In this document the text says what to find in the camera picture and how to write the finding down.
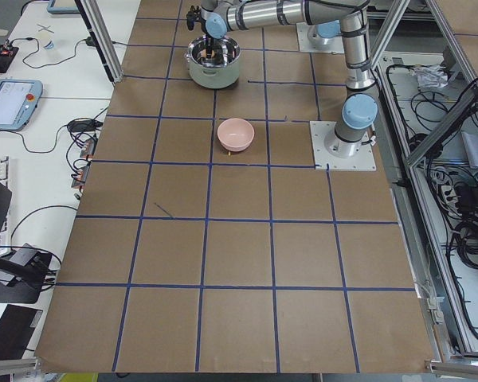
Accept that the black power adapter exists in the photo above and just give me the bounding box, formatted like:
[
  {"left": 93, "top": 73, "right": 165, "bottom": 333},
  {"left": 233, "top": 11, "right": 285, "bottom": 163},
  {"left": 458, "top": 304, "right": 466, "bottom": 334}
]
[{"left": 67, "top": 119, "right": 103, "bottom": 133}]

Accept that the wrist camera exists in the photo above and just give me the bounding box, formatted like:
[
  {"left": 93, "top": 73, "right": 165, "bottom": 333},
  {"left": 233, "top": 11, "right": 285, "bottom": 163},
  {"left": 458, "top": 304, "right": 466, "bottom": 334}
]
[{"left": 186, "top": 6, "right": 202, "bottom": 31}]

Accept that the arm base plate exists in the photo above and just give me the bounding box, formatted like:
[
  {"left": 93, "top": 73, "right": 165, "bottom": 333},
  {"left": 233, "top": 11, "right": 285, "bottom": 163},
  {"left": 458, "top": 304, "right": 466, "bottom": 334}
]
[
  {"left": 310, "top": 121, "right": 377, "bottom": 172},
  {"left": 296, "top": 21, "right": 344, "bottom": 54}
]

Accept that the pink bowl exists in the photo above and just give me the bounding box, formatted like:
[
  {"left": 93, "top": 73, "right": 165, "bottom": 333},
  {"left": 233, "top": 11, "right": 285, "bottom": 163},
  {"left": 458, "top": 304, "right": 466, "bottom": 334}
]
[{"left": 217, "top": 118, "right": 255, "bottom": 152}]

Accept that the coiled black cable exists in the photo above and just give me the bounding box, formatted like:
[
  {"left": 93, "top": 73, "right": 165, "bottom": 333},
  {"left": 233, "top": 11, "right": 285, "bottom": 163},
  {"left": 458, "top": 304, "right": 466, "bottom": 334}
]
[{"left": 445, "top": 218, "right": 478, "bottom": 275}]

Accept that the paper cup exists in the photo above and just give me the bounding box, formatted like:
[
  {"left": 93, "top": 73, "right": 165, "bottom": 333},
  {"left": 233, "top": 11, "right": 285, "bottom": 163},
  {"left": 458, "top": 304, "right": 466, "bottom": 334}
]
[{"left": 37, "top": 30, "right": 56, "bottom": 57}]

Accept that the aluminium frame post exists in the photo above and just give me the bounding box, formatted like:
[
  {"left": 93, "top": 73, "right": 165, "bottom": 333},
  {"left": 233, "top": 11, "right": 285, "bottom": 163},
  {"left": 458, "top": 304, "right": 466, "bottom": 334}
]
[{"left": 75, "top": 0, "right": 123, "bottom": 84}]

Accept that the aluminium diagonal strut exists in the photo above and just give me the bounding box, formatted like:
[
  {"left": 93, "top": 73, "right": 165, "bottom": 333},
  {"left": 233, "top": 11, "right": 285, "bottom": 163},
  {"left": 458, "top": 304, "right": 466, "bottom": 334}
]
[{"left": 405, "top": 77, "right": 478, "bottom": 169}]

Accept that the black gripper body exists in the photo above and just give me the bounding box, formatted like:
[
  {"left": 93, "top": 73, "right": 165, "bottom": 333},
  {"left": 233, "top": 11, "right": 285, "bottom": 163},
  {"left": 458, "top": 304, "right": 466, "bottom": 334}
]
[{"left": 206, "top": 34, "right": 215, "bottom": 49}]

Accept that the blue teach pendant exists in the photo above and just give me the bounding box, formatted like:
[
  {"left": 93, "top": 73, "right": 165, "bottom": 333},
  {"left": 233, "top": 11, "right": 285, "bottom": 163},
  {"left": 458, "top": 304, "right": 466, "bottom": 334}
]
[
  {"left": 0, "top": 79, "right": 43, "bottom": 131},
  {"left": 46, "top": 0, "right": 79, "bottom": 14}
]

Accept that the black tripod base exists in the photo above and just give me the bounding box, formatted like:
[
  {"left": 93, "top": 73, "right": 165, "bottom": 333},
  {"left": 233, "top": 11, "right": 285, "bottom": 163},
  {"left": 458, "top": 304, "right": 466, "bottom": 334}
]
[{"left": 0, "top": 246, "right": 52, "bottom": 304}]

